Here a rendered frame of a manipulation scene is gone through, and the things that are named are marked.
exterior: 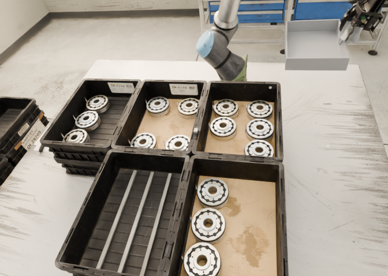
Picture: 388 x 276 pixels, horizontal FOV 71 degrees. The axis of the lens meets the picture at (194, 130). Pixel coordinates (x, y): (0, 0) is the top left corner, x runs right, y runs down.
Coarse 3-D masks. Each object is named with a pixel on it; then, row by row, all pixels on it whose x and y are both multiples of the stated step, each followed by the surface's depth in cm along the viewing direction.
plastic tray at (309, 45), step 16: (288, 32) 115; (304, 32) 113; (320, 32) 111; (336, 32) 110; (288, 48) 107; (304, 48) 105; (320, 48) 104; (336, 48) 103; (288, 64) 97; (304, 64) 95; (320, 64) 94; (336, 64) 93
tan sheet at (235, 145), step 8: (240, 104) 120; (248, 104) 119; (272, 104) 118; (240, 112) 117; (240, 120) 113; (248, 120) 113; (272, 120) 111; (240, 128) 110; (208, 136) 109; (240, 136) 108; (208, 144) 107; (216, 144) 106; (224, 144) 106; (232, 144) 105; (240, 144) 105; (272, 144) 103; (216, 152) 104; (224, 152) 103; (232, 152) 103; (240, 152) 102
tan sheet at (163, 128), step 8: (176, 104) 125; (176, 112) 121; (144, 120) 120; (152, 120) 120; (160, 120) 119; (168, 120) 118; (176, 120) 118; (184, 120) 117; (192, 120) 117; (144, 128) 117; (152, 128) 116; (160, 128) 116; (168, 128) 115; (176, 128) 115; (184, 128) 114; (192, 128) 114; (160, 136) 113; (168, 136) 112; (160, 144) 110
